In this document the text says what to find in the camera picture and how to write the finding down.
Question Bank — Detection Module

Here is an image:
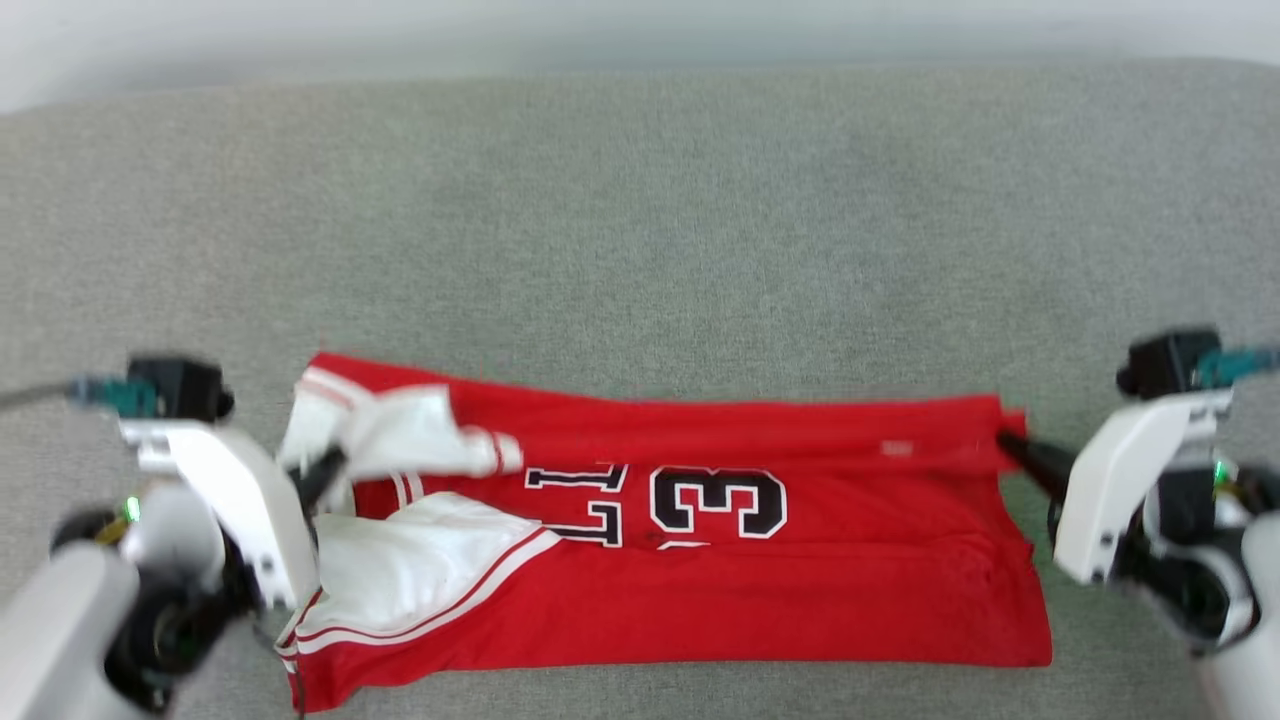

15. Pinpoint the red white basketball jersey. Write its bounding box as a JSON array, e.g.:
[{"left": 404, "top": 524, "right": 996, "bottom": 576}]
[{"left": 275, "top": 350, "right": 1053, "bottom": 713}]

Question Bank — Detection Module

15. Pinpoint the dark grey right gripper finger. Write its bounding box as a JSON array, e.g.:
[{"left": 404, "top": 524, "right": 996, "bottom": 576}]
[{"left": 996, "top": 430, "right": 1078, "bottom": 503}]

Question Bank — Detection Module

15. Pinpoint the grey fabric sofa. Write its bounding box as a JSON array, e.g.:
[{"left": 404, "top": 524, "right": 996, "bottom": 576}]
[{"left": 0, "top": 60, "right": 1280, "bottom": 720}]

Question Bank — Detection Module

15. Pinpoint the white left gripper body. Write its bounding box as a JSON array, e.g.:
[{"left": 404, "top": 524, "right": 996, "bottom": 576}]
[{"left": 118, "top": 418, "right": 323, "bottom": 613}]

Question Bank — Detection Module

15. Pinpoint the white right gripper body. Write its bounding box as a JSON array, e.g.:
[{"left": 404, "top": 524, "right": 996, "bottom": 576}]
[{"left": 1053, "top": 388, "right": 1235, "bottom": 588}]

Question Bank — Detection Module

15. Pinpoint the black cable with teal connector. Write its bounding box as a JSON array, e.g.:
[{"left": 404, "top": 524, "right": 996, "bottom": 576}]
[
  {"left": 0, "top": 375, "right": 159, "bottom": 418},
  {"left": 1195, "top": 344, "right": 1280, "bottom": 390}
]

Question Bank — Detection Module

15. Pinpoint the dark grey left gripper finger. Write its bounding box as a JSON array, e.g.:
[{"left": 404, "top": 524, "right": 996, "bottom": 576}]
[{"left": 290, "top": 447, "right": 349, "bottom": 513}]

